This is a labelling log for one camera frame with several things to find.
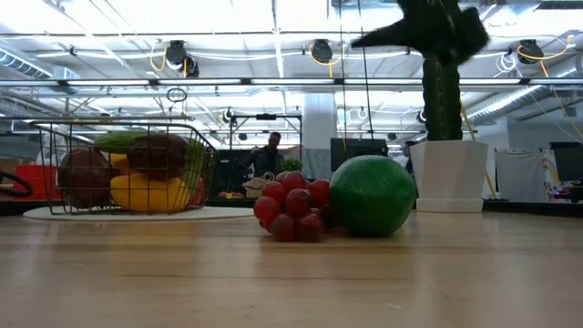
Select dark red pomegranate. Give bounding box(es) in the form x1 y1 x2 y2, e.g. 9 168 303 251
57 148 115 210

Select black flat monitor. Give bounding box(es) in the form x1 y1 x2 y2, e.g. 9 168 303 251
330 138 389 170

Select bright red apple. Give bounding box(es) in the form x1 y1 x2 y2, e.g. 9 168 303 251
189 179 206 209

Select yellow banana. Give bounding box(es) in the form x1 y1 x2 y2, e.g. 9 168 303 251
107 152 131 168

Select hanging black cable loop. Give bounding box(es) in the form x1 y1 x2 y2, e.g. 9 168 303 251
165 87 189 104

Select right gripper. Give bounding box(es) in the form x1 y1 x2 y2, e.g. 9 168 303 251
350 17 491 65

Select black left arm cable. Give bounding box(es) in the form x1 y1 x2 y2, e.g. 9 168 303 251
0 169 34 200

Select black rig frame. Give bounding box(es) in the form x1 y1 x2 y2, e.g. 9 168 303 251
229 112 304 151

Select red grape bunch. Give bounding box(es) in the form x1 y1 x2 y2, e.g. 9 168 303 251
253 170 341 244

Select black aluminium table frame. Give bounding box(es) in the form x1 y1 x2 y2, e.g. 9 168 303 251
0 196 583 216

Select long ceiling light bar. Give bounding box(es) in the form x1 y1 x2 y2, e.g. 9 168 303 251
0 77 583 87

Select black equipment box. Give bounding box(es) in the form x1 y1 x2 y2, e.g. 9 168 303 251
549 141 583 181

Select speckled yellow-green pear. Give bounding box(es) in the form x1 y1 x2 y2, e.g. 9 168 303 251
181 138 209 192

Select white hanging cloth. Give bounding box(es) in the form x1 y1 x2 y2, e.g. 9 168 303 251
495 148 556 204

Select woven straw bag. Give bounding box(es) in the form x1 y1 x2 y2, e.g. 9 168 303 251
242 171 276 200

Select large dark green lime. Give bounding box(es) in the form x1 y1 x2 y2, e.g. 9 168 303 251
328 154 417 238

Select white hexagonal planter pot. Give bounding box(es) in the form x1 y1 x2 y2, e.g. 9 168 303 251
409 139 489 214

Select yellow-orange mango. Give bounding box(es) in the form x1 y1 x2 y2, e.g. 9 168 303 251
108 172 190 213

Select red storage bins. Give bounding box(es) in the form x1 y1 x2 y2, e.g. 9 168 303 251
13 164 63 201

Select black ceiling cable reel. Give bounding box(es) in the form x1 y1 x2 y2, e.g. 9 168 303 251
183 55 200 78
164 39 189 68
517 38 546 66
311 38 333 65

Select silver ceiling duct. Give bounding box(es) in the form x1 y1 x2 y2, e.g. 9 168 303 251
466 54 583 127
0 47 81 95

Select white plate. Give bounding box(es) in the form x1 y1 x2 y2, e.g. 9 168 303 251
22 206 256 222

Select dark red bell pepper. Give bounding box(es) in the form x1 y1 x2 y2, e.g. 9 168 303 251
126 132 189 181

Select gold wire basket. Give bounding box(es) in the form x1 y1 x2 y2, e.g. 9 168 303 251
29 118 219 216

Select person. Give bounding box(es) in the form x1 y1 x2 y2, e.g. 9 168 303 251
401 139 418 177
245 130 289 181

